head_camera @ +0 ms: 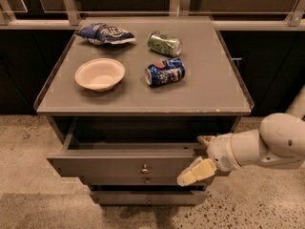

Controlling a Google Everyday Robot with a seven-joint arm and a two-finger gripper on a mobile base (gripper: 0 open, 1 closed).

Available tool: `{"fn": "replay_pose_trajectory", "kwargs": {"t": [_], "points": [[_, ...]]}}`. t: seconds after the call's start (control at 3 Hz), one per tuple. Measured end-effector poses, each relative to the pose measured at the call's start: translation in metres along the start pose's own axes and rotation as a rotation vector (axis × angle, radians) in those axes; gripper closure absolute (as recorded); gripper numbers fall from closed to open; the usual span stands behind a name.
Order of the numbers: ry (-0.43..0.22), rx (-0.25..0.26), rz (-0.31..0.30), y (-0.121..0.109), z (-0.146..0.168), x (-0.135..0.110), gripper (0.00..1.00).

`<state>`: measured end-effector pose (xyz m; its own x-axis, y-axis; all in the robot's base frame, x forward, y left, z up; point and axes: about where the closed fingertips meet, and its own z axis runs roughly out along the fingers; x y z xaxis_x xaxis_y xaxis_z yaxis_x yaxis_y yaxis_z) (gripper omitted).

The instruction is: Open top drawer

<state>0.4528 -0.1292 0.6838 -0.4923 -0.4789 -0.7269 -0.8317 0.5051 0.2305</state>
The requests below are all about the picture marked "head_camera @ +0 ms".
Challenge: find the grey drawer cabinet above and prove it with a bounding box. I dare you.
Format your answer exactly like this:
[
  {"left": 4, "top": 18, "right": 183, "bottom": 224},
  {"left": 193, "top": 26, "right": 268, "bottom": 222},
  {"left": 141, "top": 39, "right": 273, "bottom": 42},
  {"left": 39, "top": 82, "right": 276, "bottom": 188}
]
[{"left": 35, "top": 17, "right": 254, "bottom": 192}]

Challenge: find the grey top drawer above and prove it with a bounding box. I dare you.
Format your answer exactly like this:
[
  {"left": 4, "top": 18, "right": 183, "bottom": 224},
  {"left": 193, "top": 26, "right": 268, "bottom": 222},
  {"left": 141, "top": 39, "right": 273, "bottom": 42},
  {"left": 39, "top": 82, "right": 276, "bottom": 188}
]
[{"left": 46, "top": 117, "right": 231, "bottom": 178}]

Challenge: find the grey bottom drawer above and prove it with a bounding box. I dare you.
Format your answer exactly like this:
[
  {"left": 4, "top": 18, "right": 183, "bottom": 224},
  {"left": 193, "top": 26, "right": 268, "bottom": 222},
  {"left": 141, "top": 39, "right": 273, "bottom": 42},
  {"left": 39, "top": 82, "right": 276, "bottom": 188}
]
[{"left": 90, "top": 190, "right": 207, "bottom": 205}]

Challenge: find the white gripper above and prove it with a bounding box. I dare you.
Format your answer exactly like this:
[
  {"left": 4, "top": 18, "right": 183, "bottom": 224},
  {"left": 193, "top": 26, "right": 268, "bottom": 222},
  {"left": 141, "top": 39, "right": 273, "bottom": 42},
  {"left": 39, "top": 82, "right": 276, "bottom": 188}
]
[{"left": 177, "top": 134, "right": 240, "bottom": 187}]

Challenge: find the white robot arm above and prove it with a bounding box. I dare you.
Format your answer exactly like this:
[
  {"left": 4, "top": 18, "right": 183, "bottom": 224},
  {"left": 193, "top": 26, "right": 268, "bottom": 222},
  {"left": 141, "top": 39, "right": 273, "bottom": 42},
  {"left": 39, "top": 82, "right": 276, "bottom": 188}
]
[{"left": 177, "top": 86, "right": 305, "bottom": 187}]

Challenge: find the white paper bowl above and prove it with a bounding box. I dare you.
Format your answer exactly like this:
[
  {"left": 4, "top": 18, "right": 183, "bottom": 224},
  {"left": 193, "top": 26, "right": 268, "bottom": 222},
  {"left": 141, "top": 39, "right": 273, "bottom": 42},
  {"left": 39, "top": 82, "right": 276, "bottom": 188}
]
[{"left": 74, "top": 58, "right": 125, "bottom": 92}]

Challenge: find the blue pepsi can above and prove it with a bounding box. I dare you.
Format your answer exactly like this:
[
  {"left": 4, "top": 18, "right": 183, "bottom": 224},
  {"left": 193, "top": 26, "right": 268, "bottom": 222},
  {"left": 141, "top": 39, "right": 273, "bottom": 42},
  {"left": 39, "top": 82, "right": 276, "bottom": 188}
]
[{"left": 145, "top": 58, "right": 185, "bottom": 86}]

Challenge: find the metal glass railing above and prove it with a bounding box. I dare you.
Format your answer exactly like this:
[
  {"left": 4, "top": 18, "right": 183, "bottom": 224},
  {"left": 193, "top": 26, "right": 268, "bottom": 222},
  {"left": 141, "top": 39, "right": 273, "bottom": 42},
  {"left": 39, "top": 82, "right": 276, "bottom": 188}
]
[{"left": 1, "top": 0, "right": 305, "bottom": 31}]

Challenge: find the grey drawer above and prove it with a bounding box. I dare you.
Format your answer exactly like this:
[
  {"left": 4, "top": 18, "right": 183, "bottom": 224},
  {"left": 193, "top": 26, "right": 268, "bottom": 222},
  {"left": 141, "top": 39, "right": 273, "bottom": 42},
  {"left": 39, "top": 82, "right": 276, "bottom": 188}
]
[
  {"left": 80, "top": 176, "right": 177, "bottom": 186},
  {"left": 90, "top": 190, "right": 207, "bottom": 205},
  {"left": 46, "top": 117, "right": 231, "bottom": 178}
]

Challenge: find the green soda can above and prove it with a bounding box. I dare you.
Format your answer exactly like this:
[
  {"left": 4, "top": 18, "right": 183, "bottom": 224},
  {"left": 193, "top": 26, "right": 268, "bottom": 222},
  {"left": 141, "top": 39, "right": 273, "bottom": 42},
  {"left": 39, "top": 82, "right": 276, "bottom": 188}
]
[{"left": 148, "top": 31, "right": 182, "bottom": 57}]

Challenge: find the blue crumpled chip bag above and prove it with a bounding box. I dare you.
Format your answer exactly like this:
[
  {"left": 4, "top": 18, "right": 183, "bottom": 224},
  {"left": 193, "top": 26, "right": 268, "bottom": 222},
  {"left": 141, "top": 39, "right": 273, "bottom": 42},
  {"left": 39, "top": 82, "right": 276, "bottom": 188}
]
[{"left": 76, "top": 23, "right": 135, "bottom": 45}]

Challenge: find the grey middle drawer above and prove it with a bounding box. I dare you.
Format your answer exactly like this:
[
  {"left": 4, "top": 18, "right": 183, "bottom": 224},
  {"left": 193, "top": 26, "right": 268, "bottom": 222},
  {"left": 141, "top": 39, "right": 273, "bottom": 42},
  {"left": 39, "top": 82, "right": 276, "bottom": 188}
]
[{"left": 80, "top": 176, "right": 177, "bottom": 186}]

